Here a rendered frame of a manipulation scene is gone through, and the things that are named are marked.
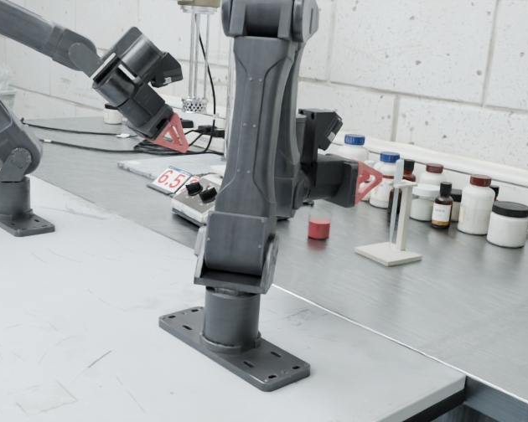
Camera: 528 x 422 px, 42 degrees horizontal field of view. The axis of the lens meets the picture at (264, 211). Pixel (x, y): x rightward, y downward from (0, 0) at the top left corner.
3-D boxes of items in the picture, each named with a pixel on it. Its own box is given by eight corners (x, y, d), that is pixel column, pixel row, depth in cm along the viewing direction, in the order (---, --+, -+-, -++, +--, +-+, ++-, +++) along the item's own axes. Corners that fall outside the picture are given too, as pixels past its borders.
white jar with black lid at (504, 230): (510, 250, 125) (517, 212, 123) (478, 239, 130) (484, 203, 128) (532, 244, 129) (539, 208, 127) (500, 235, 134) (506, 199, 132)
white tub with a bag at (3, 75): (-5, 126, 216) (-8, 55, 211) (28, 131, 210) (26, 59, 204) (-44, 130, 204) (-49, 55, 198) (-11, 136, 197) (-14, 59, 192)
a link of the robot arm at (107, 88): (140, 77, 124) (112, 50, 120) (148, 86, 120) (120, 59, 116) (113, 105, 125) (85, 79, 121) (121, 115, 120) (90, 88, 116)
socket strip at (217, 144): (222, 153, 197) (223, 138, 195) (145, 131, 225) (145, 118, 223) (237, 151, 200) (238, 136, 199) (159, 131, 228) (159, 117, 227)
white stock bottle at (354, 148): (339, 185, 167) (344, 131, 164) (368, 189, 165) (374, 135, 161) (329, 190, 161) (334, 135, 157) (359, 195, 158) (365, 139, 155)
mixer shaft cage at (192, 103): (191, 114, 167) (195, 6, 161) (174, 110, 172) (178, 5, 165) (213, 113, 171) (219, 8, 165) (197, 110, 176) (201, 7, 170)
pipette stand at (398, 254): (387, 266, 111) (396, 188, 108) (354, 251, 118) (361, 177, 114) (421, 259, 116) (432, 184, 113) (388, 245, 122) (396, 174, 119)
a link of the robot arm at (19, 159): (35, 139, 124) (2, 137, 122) (31, 147, 116) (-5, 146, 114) (36, 173, 125) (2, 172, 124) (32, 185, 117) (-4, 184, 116)
